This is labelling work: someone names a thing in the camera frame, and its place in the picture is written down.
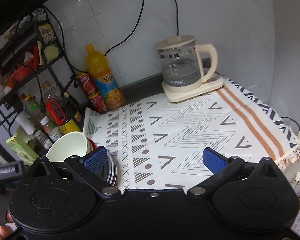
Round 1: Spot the large white Sweet Bakery plate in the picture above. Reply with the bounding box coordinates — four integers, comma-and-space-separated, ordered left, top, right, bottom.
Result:
97, 152, 117, 186

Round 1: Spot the pale green bowl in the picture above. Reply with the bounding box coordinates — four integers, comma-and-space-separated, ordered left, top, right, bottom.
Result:
46, 132, 88, 163

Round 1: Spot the white small jar bottle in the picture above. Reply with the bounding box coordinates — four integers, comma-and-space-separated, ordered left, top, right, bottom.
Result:
49, 127, 63, 142

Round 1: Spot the clear small spice jar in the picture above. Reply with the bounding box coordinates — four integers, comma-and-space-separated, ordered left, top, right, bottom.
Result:
34, 129, 53, 150

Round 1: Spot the red soda can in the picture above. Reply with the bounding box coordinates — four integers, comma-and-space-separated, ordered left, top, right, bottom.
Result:
88, 91, 108, 114
76, 73, 97, 96

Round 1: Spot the patterned white table cloth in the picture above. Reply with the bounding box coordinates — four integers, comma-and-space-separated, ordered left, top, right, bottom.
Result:
83, 79, 300, 190

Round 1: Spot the green tea carton box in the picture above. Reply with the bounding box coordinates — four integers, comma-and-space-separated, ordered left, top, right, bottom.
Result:
6, 133, 39, 166

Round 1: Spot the white cap oil bottle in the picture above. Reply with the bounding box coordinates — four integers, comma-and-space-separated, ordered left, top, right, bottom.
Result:
15, 112, 37, 139

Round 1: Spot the green label sauce bottle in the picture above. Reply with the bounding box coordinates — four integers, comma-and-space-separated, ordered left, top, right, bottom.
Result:
24, 94, 45, 122

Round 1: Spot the cream kettle base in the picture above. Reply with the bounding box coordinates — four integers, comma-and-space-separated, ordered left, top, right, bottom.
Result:
161, 73, 224, 103

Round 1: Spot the orange juice bottle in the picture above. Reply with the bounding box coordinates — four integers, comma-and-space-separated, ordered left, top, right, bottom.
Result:
85, 44, 126, 110

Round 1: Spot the glass electric kettle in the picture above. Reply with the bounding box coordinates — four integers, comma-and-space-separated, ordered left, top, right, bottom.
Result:
153, 35, 218, 88

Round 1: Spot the black metal spice rack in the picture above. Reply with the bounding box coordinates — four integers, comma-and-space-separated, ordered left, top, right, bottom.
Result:
0, 5, 83, 136

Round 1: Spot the soy sauce bottle red handle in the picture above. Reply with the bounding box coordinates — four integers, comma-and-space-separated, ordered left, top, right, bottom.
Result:
46, 99, 81, 134

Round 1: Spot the black power cable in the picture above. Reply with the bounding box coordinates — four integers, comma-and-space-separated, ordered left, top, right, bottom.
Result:
103, 0, 146, 55
161, 0, 179, 37

